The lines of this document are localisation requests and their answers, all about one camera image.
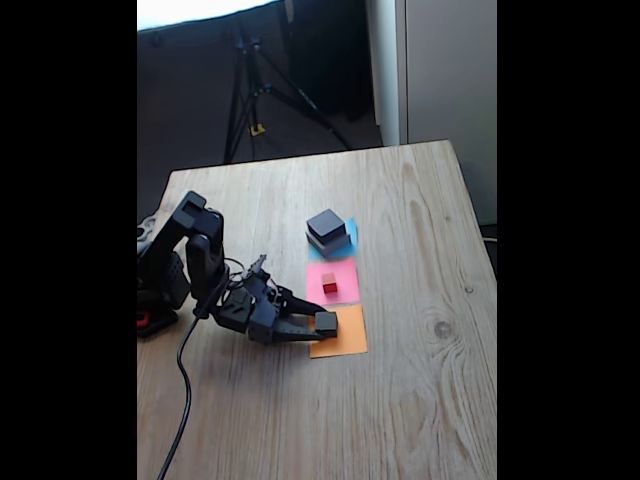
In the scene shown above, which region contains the large grey square block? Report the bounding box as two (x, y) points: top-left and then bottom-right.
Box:
(305, 230), (353, 259)

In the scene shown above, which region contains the black tripod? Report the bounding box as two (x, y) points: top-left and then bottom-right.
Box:
(222, 22), (354, 165)

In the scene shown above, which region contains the small dark grey cube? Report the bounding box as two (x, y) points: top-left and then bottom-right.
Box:
(313, 311), (340, 337)

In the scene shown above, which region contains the white grey cabinet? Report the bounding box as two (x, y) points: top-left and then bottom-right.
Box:
(367, 0), (498, 226)

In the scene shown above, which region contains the orange paper sheet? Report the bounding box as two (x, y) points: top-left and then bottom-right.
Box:
(308, 303), (369, 360)

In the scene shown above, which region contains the blue paper sheet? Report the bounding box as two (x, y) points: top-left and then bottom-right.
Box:
(308, 216), (360, 260)

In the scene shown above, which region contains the bright white light panel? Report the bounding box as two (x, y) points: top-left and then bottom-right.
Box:
(137, 0), (281, 32)

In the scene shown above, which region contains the red black table clamp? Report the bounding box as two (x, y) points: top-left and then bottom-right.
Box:
(136, 305), (180, 339)

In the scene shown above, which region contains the medium black square block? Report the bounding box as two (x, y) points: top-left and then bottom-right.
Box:
(306, 208), (347, 246)

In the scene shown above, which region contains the pink paper sheet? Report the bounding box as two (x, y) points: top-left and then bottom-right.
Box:
(305, 257), (361, 308)

